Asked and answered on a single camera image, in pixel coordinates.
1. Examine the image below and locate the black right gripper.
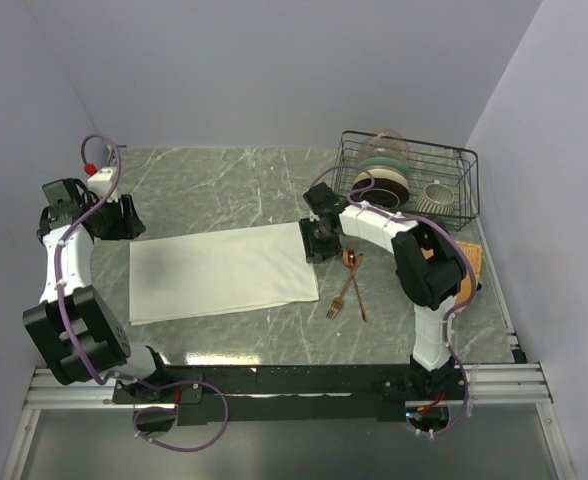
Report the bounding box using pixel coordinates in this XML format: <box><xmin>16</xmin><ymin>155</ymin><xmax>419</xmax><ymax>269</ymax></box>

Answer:
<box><xmin>298</xmin><ymin>216</ymin><xmax>342</xmax><ymax>263</ymax></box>

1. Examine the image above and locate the white cloth napkin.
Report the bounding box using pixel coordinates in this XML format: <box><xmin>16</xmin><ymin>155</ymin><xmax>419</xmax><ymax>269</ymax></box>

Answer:
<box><xmin>129</xmin><ymin>222</ymin><xmax>319</xmax><ymax>325</ymax></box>

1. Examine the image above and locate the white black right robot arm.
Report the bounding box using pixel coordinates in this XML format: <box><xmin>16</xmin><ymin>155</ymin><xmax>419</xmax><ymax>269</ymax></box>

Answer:
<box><xmin>299</xmin><ymin>183</ymin><xmax>469</xmax><ymax>399</ymax></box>

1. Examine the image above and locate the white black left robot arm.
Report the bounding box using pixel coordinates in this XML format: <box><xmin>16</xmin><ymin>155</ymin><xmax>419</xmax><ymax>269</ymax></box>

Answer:
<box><xmin>22</xmin><ymin>168</ymin><xmax>173</xmax><ymax>402</ymax></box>

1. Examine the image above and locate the rose gold spoon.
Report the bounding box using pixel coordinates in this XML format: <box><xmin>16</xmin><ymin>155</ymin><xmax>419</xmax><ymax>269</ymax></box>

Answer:
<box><xmin>341</xmin><ymin>248</ymin><xmax>368</xmax><ymax>323</ymax></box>

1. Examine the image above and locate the rose gold fork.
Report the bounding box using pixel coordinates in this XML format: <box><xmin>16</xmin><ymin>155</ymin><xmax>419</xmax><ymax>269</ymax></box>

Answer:
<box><xmin>326</xmin><ymin>249</ymin><xmax>364</xmax><ymax>320</ymax></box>

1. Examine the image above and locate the dark brown glossy bowl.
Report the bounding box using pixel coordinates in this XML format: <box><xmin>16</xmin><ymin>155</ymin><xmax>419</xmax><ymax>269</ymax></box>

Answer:
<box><xmin>351</xmin><ymin>177</ymin><xmax>410</xmax><ymax>210</ymax></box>

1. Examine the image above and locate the cream white plate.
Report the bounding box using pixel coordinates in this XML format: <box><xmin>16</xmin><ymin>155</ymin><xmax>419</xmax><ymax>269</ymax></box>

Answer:
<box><xmin>354</xmin><ymin>166</ymin><xmax>409</xmax><ymax>188</ymax></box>

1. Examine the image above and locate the teal green plate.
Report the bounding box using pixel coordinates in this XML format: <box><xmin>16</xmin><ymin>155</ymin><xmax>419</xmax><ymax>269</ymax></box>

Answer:
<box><xmin>358</xmin><ymin>156</ymin><xmax>410</xmax><ymax>176</ymax></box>

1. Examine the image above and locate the grey ribbed cup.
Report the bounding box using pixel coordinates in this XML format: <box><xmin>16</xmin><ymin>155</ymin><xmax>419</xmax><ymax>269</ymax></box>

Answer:
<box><xmin>416</xmin><ymin>180</ymin><xmax>456</xmax><ymax>221</ymax></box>

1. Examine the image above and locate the woven bamboo tray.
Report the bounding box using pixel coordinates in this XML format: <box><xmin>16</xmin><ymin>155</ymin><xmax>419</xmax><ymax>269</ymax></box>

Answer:
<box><xmin>448</xmin><ymin>239</ymin><xmax>485</xmax><ymax>314</ymax></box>

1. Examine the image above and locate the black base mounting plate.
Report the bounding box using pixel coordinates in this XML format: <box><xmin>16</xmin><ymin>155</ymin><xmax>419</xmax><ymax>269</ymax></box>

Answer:
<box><xmin>113</xmin><ymin>362</ymin><xmax>469</xmax><ymax>426</ymax></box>

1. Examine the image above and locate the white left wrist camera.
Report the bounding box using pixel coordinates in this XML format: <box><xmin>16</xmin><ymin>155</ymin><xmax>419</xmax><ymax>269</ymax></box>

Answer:
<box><xmin>84</xmin><ymin>163</ymin><xmax>118</xmax><ymax>203</ymax></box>

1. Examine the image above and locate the dark wire dish rack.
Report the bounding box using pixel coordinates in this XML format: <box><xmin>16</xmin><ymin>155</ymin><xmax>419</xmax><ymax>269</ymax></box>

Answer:
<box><xmin>332</xmin><ymin>130</ymin><xmax>480</xmax><ymax>231</ymax></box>

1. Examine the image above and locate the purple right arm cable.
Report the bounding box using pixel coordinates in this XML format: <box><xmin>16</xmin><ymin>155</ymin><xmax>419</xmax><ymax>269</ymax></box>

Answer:
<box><xmin>311</xmin><ymin>166</ymin><xmax>478</xmax><ymax>439</ymax></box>

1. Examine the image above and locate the aluminium frame rail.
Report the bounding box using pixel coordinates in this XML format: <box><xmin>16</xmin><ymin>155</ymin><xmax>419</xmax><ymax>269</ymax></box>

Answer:
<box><xmin>24</xmin><ymin>364</ymin><xmax>552</xmax><ymax>410</ymax></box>

